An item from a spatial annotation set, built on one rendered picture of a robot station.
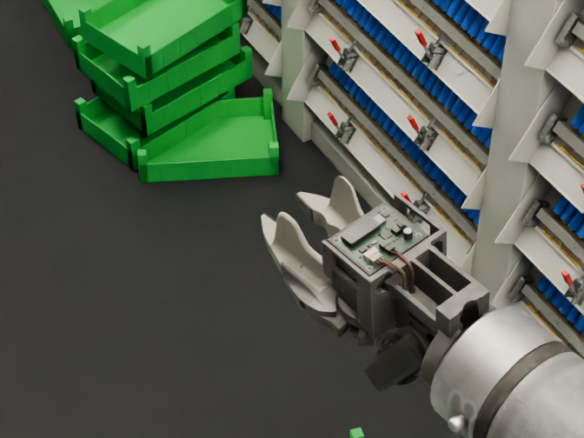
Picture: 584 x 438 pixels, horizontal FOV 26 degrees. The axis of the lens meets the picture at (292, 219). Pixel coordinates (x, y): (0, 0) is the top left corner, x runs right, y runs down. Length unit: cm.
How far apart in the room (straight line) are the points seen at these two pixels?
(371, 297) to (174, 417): 149
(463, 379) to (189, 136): 206
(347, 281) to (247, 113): 202
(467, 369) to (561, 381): 6
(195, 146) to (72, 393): 70
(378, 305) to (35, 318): 169
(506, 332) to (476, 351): 2
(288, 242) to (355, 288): 9
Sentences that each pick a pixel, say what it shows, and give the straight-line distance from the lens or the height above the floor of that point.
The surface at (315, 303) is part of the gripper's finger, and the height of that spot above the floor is 119.
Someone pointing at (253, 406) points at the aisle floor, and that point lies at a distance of 234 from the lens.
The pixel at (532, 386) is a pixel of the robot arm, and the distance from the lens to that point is 81.
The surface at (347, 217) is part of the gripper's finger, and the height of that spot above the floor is 120.
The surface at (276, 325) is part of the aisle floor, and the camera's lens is 245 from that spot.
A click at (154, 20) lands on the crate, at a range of 278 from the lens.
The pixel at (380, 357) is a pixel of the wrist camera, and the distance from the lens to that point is 94.
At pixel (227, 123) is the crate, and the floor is 0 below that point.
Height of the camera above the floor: 188
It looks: 45 degrees down
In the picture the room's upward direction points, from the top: straight up
